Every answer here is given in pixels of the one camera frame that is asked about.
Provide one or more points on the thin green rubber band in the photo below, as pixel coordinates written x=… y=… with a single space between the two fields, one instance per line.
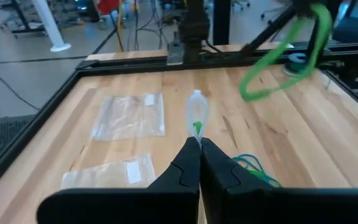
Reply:
x=269 y=180

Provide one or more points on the black aluminium table frame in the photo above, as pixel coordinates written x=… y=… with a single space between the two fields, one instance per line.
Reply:
x=129 y=66

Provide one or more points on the dark tape roll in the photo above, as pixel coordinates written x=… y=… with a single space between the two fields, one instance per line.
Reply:
x=291 y=65

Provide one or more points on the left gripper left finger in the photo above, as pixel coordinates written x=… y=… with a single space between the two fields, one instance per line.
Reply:
x=166 y=205

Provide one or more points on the teal rubber band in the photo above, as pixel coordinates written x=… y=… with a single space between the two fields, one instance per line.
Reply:
x=246 y=155

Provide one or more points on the clear plastic zip bag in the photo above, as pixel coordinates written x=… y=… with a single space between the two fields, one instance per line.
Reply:
x=104 y=174
x=194 y=105
x=126 y=118

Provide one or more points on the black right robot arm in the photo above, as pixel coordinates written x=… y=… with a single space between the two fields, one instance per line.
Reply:
x=194 y=28

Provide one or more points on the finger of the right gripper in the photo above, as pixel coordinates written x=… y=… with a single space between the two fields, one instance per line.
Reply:
x=303 y=6
x=329 y=4

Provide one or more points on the black metal post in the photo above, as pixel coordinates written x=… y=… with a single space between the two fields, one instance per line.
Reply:
x=221 y=21

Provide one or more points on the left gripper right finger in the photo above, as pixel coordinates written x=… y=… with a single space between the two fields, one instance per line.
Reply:
x=244 y=205

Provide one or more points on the white table leg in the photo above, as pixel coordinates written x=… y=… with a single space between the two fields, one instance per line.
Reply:
x=50 y=28

